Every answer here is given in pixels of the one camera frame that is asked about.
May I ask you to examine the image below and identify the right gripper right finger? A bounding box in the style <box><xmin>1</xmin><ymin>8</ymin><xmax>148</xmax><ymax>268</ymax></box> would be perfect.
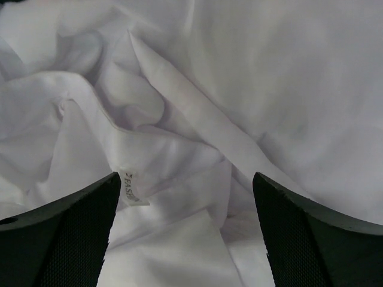
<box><xmin>253</xmin><ymin>173</ymin><xmax>382</xmax><ymax>287</ymax></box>

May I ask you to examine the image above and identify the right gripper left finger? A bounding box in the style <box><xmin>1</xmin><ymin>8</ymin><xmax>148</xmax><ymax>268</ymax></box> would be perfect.
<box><xmin>1</xmin><ymin>172</ymin><xmax>120</xmax><ymax>287</ymax></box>

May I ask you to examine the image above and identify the white shirt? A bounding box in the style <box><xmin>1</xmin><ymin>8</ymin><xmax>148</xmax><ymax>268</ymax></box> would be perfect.
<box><xmin>1</xmin><ymin>1</ymin><xmax>382</xmax><ymax>286</ymax></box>

